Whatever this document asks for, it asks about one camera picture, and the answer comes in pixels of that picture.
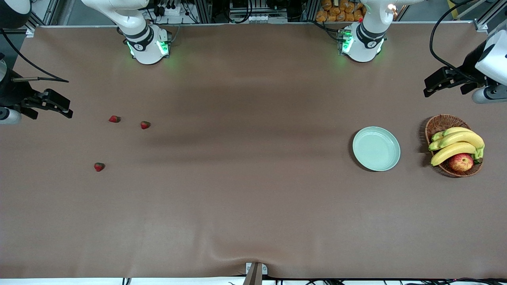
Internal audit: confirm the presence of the mint green round plate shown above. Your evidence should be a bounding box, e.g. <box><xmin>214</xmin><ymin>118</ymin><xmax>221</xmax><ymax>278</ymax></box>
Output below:
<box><xmin>352</xmin><ymin>126</ymin><xmax>401</xmax><ymax>172</ymax></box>

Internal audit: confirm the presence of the brown wicker basket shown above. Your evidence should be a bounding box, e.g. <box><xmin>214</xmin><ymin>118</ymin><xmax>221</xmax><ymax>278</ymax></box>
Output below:
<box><xmin>425</xmin><ymin>114</ymin><xmax>484</xmax><ymax>177</ymax></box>

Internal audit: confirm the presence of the small greenish yellow banana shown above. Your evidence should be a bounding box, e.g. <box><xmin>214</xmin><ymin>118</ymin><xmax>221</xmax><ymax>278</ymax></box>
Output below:
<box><xmin>431</xmin><ymin>127</ymin><xmax>474</xmax><ymax>142</ymax></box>

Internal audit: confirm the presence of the red yellow apple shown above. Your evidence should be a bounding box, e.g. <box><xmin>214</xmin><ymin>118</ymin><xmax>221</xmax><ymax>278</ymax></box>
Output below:
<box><xmin>449</xmin><ymin>153</ymin><xmax>474</xmax><ymax>172</ymax></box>

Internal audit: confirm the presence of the orange bread rolls pile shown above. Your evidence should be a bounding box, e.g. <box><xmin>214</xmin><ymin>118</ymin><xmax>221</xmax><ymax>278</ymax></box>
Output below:
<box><xmin>316</xmin><ymin>0</ymin><xmax>367</xmax><ymax>23</ymax></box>

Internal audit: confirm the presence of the white power strip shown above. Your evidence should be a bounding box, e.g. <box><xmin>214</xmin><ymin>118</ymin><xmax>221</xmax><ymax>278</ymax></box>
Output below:
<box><xmin>152</xmin><ymin>3</ymin><xmax>183</xmax><ymax>17</ymax></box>

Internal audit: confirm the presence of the white terminal strip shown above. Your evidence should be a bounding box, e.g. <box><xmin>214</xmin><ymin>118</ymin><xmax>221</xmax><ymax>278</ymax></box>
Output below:
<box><xmin>249</xmin><ymin>15</ymin><xmax>288</xmax><ymax>23</ymax></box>

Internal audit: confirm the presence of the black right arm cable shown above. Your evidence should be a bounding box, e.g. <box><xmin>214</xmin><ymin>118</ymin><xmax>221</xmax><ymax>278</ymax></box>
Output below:
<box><xmin>0</xmin><ymin>28</ymin><xmax>70</xmax><ymax>84</ymax></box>

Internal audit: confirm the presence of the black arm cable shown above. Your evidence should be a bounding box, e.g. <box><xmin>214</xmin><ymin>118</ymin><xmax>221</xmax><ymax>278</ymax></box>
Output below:
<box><xmin>430</xmin><ymin>0</ymin><xmax>482</xmax><ymax>84</ymax></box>
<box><xmin>0</xmin><ymin>28</ymin><xmax>70</xmax><ymax>84</ymax></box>

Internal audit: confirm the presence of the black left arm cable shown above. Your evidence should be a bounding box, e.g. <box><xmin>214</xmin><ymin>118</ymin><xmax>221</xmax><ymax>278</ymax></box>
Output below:
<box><xmin>430</xmin><ymin>0</ymin><xmax>482</xmax><ymax>84</ymax></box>

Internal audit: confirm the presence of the aluminium frame post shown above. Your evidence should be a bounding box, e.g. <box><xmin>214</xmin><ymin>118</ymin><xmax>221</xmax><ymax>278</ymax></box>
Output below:
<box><xmin>302</xmin><ymin>0</ymin><xmax>320</xmax><ymax>22</ymax></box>
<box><xmin>194</xmin><ymin>0</ymin><xmax>213</xmax><ymax>23</ymax></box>

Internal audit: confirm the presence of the grey metal mount bracket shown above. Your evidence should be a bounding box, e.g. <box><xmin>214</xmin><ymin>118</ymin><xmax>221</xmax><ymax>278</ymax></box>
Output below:
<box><xmin>242</xmin><ymin>262</ymin><xmax>268</xmax><ymax>285</ymax></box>

